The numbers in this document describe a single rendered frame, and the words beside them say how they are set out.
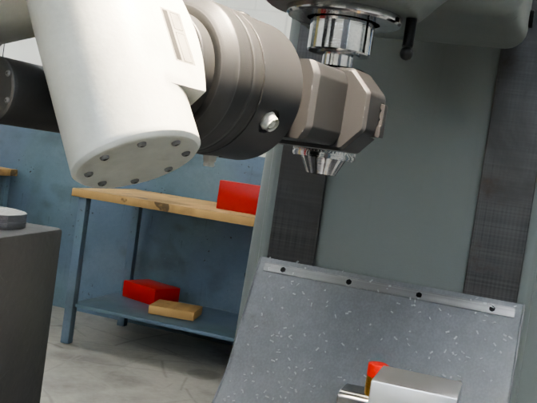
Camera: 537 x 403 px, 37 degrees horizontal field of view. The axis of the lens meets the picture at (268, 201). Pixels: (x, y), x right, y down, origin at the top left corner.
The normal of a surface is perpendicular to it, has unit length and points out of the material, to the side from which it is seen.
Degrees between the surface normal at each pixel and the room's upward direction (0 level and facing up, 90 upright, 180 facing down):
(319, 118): 90
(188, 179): 90
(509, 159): 90
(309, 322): 65
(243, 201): 90
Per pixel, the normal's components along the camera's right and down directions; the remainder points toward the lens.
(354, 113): -0.55, -0.05
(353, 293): -0.22, -0.44
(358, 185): -0.32, 0.00
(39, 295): 0.97, 0.14
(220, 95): 0.15, 0.23
